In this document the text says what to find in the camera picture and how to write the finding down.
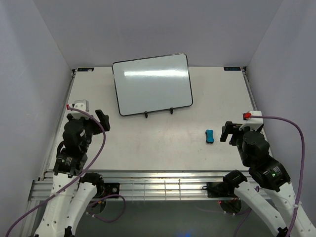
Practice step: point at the white whiteboard black frame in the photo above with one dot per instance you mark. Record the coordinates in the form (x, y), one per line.
(153, 84)

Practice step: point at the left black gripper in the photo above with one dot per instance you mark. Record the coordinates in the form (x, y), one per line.
(103, 119)

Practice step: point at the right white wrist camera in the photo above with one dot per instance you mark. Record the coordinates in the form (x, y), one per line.
(253, 120)

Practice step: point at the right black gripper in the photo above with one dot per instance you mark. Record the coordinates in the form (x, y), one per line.
(226, 129)

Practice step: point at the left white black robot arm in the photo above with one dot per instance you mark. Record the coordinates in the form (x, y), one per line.
(73, 186)

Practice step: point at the blue corner label left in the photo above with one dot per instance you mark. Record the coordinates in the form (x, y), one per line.
(85, 69)

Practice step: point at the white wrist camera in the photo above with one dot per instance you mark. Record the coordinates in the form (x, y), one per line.
(253, 120)
(82, 105)

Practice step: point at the blue corner label right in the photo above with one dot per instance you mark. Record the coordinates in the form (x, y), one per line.
(232, 69)

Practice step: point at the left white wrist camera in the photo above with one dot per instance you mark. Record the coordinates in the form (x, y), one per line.
(82, 105)

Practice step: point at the aluminium rail frame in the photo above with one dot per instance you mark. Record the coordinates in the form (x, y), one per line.
(162, 185)

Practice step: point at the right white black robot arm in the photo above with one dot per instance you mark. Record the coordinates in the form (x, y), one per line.
(284, 217)

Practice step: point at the black wire whiteboard stand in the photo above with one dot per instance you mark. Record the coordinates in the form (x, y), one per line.
(159, 113)

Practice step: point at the blue bone-shaped eraser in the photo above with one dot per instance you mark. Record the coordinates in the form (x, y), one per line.
(209, 136)

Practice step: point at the blue corner label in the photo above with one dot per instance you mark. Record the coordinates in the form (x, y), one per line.
(232, 69)
(85, 69)

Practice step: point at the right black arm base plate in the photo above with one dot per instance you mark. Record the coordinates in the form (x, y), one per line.
(217, 190)

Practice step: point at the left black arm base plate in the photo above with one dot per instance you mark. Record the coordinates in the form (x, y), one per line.
(108, 189)

